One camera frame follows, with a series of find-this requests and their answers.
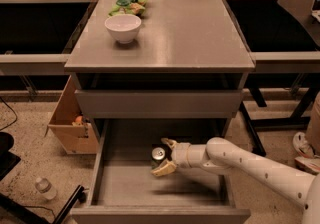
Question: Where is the white ceramic bowl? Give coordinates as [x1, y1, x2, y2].
[104, 14, 142, 44]

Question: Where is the clear plastic water bottle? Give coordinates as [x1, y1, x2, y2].
[35, 177, 57, 200]

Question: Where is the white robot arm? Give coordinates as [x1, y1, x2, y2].
[151, 137, 320, 224]

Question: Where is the open middle drawer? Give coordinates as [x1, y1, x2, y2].
[71, 119, 250, 224]

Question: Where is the grey drawer cabinet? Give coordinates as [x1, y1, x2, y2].
[64, 0, 256, 224]

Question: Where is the green soda can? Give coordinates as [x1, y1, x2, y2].
[151, 147, 166, 169]

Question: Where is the black office chair base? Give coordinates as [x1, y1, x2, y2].
[0, 132, 85, 224]

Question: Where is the cardboard box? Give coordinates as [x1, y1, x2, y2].
[48, 78, 98, 154]

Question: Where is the closed grey top drawer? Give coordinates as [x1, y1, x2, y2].
[75, 90, 242, 119]

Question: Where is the green chip bag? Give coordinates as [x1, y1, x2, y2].
[109, 0, 148, 16]

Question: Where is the black table leg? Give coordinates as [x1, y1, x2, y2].
[239, 87, 267, 157]

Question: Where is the orange fruit in box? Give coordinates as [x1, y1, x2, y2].
[74, 115, 83, 125]

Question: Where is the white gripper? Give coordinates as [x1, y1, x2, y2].
[151, 138, 191, 177]

